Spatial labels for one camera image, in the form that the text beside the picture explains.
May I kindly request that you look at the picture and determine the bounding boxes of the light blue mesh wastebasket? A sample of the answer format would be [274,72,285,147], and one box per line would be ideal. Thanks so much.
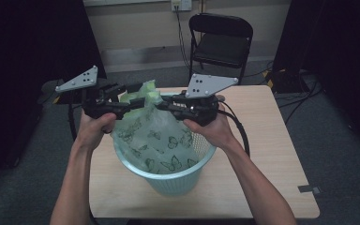
[112,92,218,198]

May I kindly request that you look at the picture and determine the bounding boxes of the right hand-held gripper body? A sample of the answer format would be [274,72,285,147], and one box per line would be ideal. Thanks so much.
[170,73,239,128]

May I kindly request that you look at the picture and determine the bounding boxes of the person's right hand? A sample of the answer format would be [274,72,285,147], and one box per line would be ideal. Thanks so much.
[182,104,237,151]

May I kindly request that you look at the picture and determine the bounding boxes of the black folding chair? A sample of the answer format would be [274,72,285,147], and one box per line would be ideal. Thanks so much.
[187,12,254,87]

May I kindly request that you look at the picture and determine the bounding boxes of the black floor box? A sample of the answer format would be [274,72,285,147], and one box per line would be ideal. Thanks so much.
[266,68,311,95]

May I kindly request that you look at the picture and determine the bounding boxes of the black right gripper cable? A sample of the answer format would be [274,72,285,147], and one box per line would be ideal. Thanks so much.
[217,99,251,158]

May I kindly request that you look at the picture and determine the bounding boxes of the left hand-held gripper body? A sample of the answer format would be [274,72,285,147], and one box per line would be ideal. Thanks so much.
[54,65,129,120]

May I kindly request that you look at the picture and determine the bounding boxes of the white wall socket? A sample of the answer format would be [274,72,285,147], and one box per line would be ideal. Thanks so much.
[171,0,193,12]

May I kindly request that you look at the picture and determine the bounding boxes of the person's left hand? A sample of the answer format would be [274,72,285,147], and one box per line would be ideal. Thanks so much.
[74,112,118,152]

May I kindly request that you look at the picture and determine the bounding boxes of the dark curtain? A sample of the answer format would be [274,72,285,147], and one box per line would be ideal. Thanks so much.
[273,0,360,151]
[0,0,108,191]

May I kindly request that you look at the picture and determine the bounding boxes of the green butterfly-print plastic bag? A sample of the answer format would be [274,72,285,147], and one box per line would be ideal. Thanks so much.
[111,79,200,175]

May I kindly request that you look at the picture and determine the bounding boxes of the black floor cables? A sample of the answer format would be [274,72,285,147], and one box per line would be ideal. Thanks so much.
[276,79,325,125]

